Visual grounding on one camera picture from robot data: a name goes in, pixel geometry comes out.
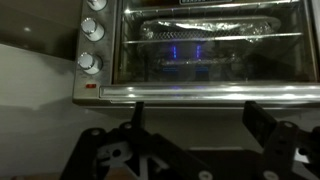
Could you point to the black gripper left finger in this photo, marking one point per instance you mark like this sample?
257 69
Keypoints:
100 156

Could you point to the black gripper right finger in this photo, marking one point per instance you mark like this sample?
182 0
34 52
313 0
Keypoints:
283 150

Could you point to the stainless steel toaster oven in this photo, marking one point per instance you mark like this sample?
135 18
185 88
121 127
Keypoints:
83 96

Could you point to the silver oven knob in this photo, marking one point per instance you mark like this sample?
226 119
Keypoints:
92 29
96 3
89 62

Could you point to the foil covered oven tray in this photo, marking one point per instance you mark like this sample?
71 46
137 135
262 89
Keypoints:
210 28

